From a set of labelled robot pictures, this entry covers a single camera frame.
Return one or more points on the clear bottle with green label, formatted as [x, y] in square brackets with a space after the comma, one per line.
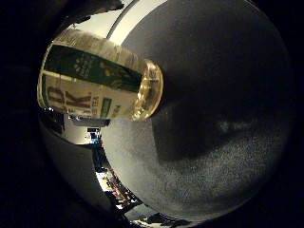
[95, 79]

